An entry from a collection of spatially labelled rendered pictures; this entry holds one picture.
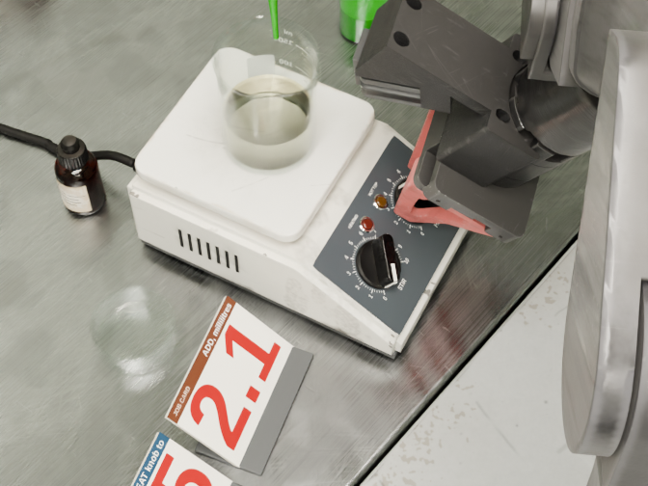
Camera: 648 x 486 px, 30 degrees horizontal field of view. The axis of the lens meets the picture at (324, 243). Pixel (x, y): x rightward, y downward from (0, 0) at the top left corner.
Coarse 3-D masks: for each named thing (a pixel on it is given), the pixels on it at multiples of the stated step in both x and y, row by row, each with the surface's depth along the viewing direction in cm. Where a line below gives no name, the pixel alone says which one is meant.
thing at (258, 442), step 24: (216, 312) 76; (288, 360) 78; (288, 384) 77; (264, 408) 76; (288, 408) 76; (192, 432) 73; (264, 432) 76; (216, 456) 75; (240, 456) 75; (264, 456) 75
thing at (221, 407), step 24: (240, 312) 77; (240, 336) 76; (264, 336) 78; (216, 360) 75; (240, 360) 76; (264, 360) 77; (216, 384) 75; (240, 384) 76; (264, 384) 77; (192, 408) 73; (216, 408) 74; (240, 408) 75; (216, 432) 74; (240, 432) 75
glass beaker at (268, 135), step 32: (224, 32) 72; (256, 32) 73; (288, 32) 73; (224, 64) 73; (256, 64) 76; (288, 64) 75; (320, 64) 71; (224, 96) 71; (256, 96) 69; (288, 96) 70; (224, 128) 74; (256, 128) 72; (288, 128) 72; (256, 160) 75; (288, 160) 75
